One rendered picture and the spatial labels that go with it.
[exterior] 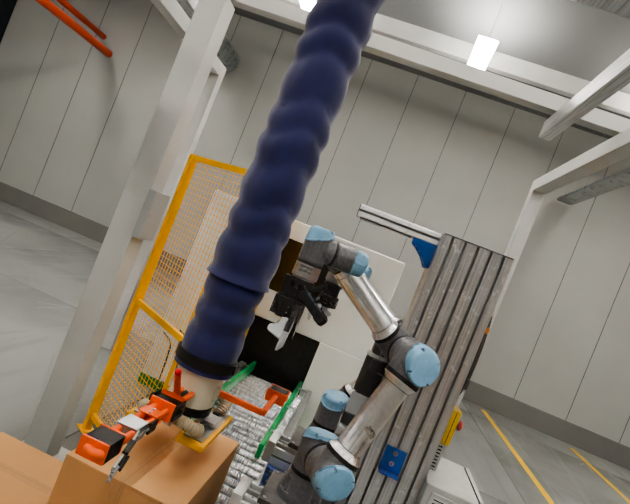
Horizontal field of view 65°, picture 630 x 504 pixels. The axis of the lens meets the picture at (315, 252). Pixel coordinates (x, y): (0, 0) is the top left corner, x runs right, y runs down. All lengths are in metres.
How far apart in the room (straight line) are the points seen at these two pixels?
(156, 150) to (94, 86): 10.64
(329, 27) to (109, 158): 11.43
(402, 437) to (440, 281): 0.56
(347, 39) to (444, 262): 0.83
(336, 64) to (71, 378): 2.41
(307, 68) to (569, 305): 10.27
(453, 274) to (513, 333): 9.58
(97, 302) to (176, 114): 1.21
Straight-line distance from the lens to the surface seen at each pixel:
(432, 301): 1.75
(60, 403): 3.41
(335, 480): 1.55
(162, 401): 1.63
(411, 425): 1.81
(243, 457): 3.05
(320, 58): 1.78
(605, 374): 12.00
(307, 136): 1.72
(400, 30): 9.88
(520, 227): 5.11
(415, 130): 11.39
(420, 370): 1.51
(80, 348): 3.29
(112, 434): 1.37
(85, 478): 1.78
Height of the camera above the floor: 1.82
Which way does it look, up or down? 1 degrees down
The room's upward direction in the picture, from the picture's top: 22 degrees clockwise
